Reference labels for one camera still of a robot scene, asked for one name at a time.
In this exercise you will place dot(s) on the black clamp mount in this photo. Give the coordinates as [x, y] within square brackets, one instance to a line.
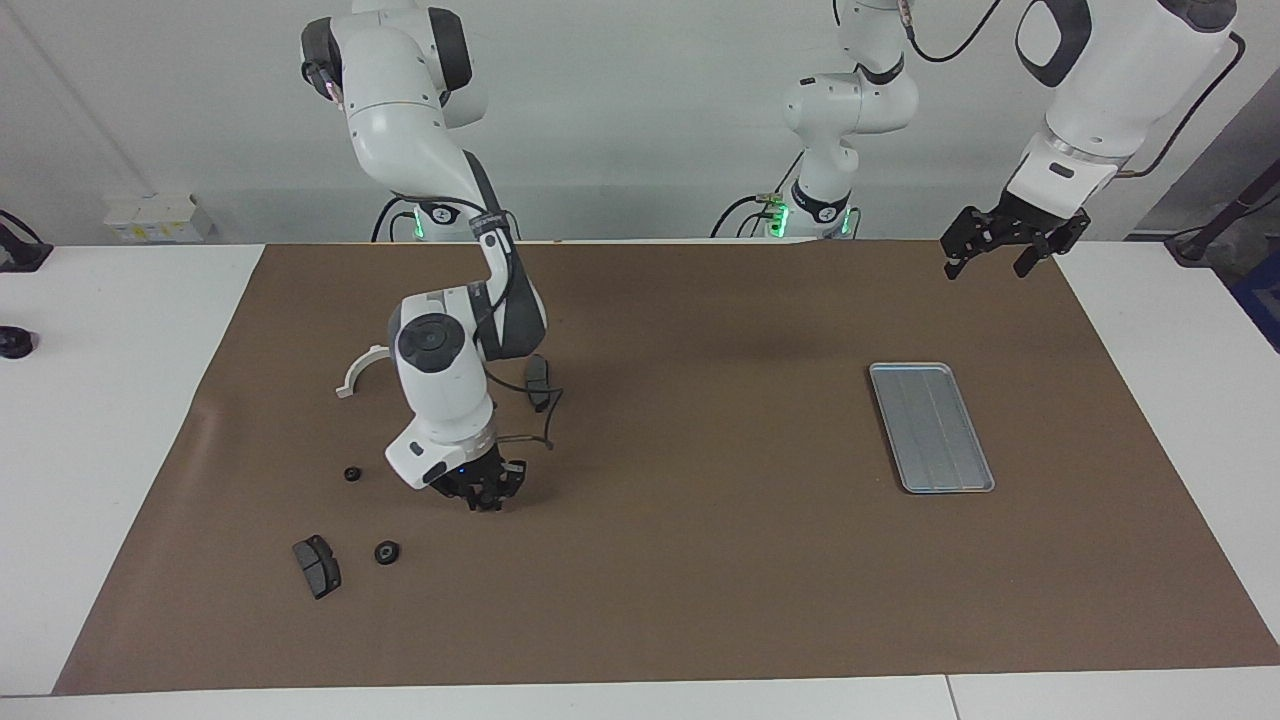
[20, 255]

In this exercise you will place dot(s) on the silver metal tray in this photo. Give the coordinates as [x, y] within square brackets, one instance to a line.
[930, 430]

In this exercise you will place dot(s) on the black stand pole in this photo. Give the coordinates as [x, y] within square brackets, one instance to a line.
[1225, 215]

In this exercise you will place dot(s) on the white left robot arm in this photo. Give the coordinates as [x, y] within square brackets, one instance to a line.
[1100, 90]

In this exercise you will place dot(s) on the black round knob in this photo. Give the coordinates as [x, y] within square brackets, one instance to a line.
[15, 343]

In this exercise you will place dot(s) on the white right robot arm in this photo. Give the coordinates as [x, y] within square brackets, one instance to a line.
[440, 390]

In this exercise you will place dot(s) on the white power strip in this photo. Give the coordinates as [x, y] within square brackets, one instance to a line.
[160, 218]

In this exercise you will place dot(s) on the white curved plastic bracket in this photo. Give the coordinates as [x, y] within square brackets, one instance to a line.
[352, 378]

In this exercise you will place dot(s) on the brown table mat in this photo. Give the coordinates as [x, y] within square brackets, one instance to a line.
[700, 560]

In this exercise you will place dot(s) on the large black bearing gear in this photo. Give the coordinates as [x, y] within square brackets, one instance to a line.
[489, 505]
[387, 552]

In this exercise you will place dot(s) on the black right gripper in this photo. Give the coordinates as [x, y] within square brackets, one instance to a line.
[470, 478]

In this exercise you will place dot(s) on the dark grey brake pad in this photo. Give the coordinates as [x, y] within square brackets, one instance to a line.
[318, 568]
[538, 375]

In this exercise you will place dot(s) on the blue box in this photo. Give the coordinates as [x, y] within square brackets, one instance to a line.
[1262, 300]

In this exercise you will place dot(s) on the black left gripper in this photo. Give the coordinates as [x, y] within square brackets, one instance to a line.
[1020, 222]

